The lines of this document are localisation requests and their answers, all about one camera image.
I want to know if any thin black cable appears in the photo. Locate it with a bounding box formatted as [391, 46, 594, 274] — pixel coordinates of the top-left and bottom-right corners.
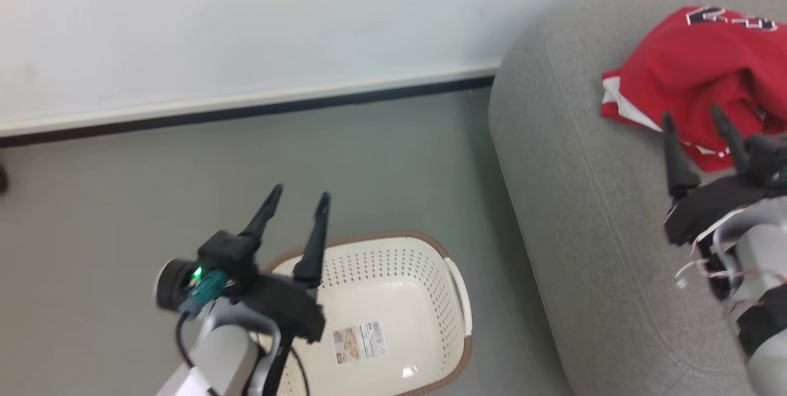
[175, 310, 219, 396]
[287, 344, 310, 396]

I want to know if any white and black baseboard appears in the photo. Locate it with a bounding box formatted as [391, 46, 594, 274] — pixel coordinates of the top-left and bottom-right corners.
[0, 64, 500, 149]

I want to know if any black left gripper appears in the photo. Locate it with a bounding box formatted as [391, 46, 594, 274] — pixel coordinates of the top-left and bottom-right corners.
[197, 184, 332, 344]

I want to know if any red jersey shirt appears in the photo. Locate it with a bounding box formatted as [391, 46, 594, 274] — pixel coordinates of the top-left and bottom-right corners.
[601, 6, 787, 173]

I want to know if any white perforated laundry basket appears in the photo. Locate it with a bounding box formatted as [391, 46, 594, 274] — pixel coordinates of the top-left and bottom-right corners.
[261, 231, 474, 396]

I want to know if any paper label sticker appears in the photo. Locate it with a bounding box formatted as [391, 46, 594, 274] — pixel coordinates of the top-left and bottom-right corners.
[332, 321, 388, 365]

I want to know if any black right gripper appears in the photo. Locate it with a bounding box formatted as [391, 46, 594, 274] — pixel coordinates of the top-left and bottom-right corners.
[662, 105, 787, 246]

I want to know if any grey fabric sofa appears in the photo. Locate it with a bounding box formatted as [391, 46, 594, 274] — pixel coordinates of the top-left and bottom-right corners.
[489, 0, 787, 396]

